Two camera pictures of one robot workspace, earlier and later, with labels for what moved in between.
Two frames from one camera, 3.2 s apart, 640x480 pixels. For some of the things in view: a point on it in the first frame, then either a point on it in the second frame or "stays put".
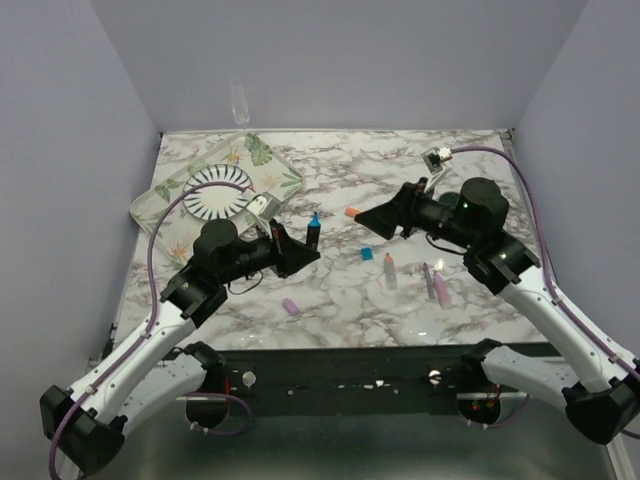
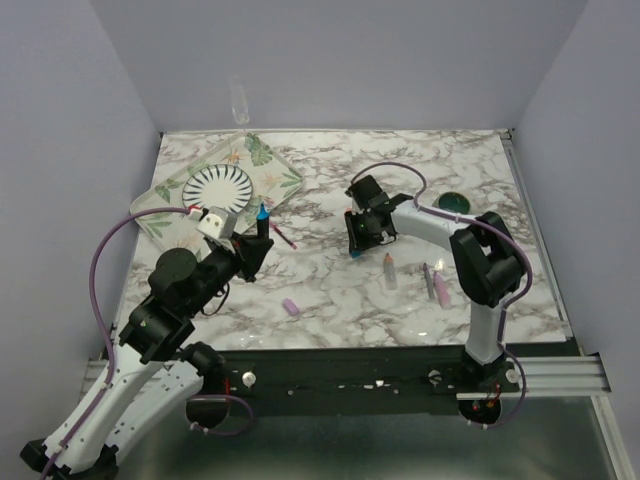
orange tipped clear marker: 390,273 stays put
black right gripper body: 427,213 → 361,234
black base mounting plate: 391,380 stays put
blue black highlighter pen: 313,232 → 263,217
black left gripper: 288,254 → 253,252
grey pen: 430,292 stays put
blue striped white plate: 217,203 stays put
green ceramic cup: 449,198 stays put
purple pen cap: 291,307 stays put
